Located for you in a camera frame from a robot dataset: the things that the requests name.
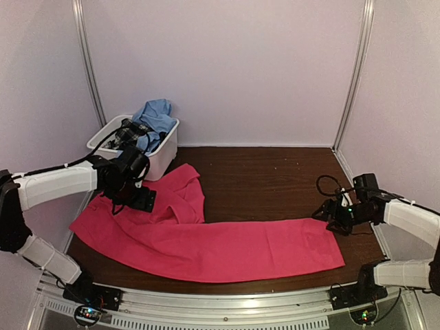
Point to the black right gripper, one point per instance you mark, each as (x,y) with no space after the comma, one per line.
(328,206)

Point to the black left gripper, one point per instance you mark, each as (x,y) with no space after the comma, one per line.
(144,203)

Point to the pink trousers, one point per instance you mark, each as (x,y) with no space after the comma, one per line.
(174,240)

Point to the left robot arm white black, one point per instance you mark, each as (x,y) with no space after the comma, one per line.
(23,191)

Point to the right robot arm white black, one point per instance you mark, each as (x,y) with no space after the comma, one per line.
(421,223)

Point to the white plastic laundry bin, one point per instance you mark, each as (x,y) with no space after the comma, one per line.
(160,159)

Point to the black white plaid garment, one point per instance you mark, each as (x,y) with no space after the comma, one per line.
(127,135)

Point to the light blue shirt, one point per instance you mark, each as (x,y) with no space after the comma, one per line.
(156,115)

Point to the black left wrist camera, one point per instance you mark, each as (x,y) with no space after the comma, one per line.
(133,163)

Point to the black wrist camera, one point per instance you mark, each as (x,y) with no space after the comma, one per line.
(133,163)
(365,186)

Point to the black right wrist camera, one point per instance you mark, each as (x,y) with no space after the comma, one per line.
(365,186)

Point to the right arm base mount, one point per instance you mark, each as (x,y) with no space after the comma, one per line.
(359,298)

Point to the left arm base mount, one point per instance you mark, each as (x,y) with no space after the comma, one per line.
(94,300)

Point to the front aluminium rail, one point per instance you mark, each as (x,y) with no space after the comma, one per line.
(304,309)

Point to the left aluminium frame post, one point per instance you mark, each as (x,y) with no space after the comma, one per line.
(81,29)

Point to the aluminium frame post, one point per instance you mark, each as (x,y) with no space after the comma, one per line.
(366,27)
(81,29)

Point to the right aluminium frame post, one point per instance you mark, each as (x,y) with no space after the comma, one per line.
(366,27)

